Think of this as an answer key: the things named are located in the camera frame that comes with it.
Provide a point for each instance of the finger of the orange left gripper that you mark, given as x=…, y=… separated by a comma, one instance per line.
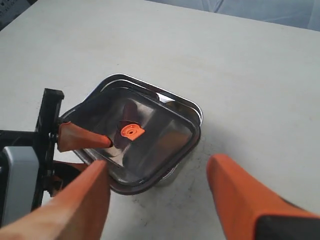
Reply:
x=64, y=174
x=72, y=137

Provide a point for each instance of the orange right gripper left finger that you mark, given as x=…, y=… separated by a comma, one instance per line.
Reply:
x=78, y=212

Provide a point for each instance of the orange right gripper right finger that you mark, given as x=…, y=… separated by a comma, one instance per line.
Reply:
x=248, y=210

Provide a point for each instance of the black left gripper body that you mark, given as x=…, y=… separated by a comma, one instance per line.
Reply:
x=42, y=140

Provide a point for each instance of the dark transparent lid orange seal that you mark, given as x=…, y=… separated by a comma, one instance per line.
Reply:
x=160, y=140

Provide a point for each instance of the stainless steel lunch box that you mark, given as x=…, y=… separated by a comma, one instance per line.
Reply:
x=184, y=106

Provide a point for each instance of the blue-grey backdrop cloth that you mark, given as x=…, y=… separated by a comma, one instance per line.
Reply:
x=303, y=14

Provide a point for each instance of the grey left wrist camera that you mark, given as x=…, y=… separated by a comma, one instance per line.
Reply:
x=23, y=166

